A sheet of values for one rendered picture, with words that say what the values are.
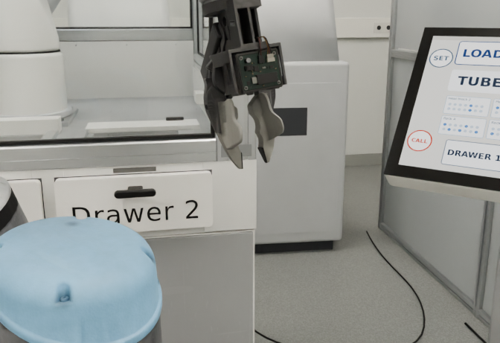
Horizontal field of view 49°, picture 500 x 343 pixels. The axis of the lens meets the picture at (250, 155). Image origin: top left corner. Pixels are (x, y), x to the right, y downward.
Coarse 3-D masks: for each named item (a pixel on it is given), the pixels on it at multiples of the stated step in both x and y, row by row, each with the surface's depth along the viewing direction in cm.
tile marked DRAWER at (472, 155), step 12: (456, 144) 90; (468, 144) 89; (480, 144) 88; (492, 144) 87; (444, 156) 90; (456, 156) 89; (468, 156) 88; (480, 156) 87; (492, 156) 87; (480, 168) 86; (492, 168) 86
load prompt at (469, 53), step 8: (464, 48) 98; (472, 48) 97; (480, 48) 96; (488, 48) 96; (496, 48) 95; (456, 56) 98; (464, 56) 97; (472, 56) 96; (480, 56) 96; (488, 56) 95; (496, 56) 94; (456, 64) 97; (464, 64) 96; (472, 64) 96; (480, 64) 95; (488, 64) 94; (496, 64) 94
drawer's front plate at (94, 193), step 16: (96, 176) 103; (112, 176) 103; (128, 176) 103; (144, 176) 103; (160, 176) 104; (176, 176) 104; (192, 176) 105; (208, 176) 105; (64, 192) 101; (80, 192) 102; (96, 192) 102; (112, 192) 103; (160, 192) 104; (176, 192) 105; (192, 192) 106; (208, 192) 106; (64, 208) 102; (96, 208) 103; (112, 208) 103; (128, 208) 104; (144, 208) 105; (160, 208) 105; (176, 208) 106; (192, 208) 106; (208, 208) 107; (128, 224) 105; (144, 224) 105; (160, 224) 106; (176, 224) 107; (192, 224) 107; (208, 224) 108
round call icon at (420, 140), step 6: (408, 132) 94; (414, 132) 94; (420, 132) 93; (426, 132) 93; (432, 132) 93; (408, 138) 94; (414, 138) 93; (420, 138) 93; (426, 138) 93; (432, 138) 92; (408, 144) 93; (414, 144) 93; (420, 144) 92; (426, 144) 92; (408, 150) 93; (414, 150) 92; (420, 150) 92; (426, 150) 92
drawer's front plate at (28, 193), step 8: (16, 184) 99; (24, 184) 99; (32, 184) 100; (40, 184) 101; (16, 192) 99; (24, 192) 100; (32, 192) 100; (40, 192) 101; (24, 200) 100; (32, 200) 100; (40, 200) 101; (24, 208) 100; (32, 208) 101; (40, 208) 101; (32, 216) 101; (40, 216) 101
